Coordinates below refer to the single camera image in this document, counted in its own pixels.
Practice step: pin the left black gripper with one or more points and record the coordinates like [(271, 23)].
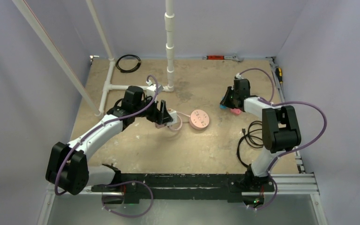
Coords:
[(161, 116)]

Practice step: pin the yellow handled screwdriver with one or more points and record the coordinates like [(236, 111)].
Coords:
[(278, 72)]

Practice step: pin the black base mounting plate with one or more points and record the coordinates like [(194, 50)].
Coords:
[(233, 188)]

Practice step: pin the aluminium extrusion rail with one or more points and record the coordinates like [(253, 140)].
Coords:
[(287, 184)]

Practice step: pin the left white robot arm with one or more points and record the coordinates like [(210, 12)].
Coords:
[(68, 167)]

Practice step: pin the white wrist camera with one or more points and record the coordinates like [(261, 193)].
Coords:
[(152, 89), (238, 76)]

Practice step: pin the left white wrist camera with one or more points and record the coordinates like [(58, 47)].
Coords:
[(152, 89)]

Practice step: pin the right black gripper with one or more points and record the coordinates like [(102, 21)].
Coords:
[(228, 98)]

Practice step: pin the red adjustable wrench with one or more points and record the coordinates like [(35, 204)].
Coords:
[(222, 57)]

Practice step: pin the pink plug adapter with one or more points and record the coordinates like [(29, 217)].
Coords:
[(236, 111)]

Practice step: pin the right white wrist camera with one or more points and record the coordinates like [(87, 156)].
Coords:
[(238, 76)]

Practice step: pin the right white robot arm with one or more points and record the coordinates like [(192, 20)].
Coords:
[(280, 130)]

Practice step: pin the dusty pink plug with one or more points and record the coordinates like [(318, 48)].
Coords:
[(158, 126)]

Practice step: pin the white PVC pipe frame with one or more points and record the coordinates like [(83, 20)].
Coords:
[(38, 28)]

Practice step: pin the pink round power strip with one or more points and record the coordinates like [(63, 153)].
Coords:
[(199, 119)]

